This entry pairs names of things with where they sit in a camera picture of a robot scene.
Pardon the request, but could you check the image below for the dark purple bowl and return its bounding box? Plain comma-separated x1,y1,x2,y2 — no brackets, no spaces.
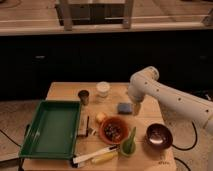
146,123,173,151

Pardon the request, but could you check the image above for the wooden stool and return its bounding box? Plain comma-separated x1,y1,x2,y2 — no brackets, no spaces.
55,0,134,31

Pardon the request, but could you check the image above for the orange bowl with beans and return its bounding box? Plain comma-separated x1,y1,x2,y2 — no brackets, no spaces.
99,117,129,144

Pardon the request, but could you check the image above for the yellow round toy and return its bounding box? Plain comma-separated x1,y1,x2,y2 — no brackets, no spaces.
95,112,107,123

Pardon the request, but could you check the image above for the blue sponge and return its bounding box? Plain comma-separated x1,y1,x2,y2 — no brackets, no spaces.
117,103,133,114

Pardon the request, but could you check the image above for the white lidded jar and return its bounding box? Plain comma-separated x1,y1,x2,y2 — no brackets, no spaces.
96,81,110,101

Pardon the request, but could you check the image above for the black cable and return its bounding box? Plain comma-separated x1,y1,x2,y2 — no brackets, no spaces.
172,121,199,152

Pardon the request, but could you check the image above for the green plastic tray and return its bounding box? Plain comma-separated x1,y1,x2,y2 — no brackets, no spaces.
19,100,81,160

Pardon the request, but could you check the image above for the yellow corn toy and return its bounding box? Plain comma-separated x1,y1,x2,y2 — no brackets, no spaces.
91,151,118,164

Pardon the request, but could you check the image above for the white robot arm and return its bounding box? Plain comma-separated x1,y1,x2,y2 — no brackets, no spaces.
128,66,213,135

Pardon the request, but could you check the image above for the small metal cup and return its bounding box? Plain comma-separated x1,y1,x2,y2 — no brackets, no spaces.
78,90,89,105

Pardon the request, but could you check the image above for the green cone toy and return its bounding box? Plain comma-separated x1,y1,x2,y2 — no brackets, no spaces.
120,128,136,157

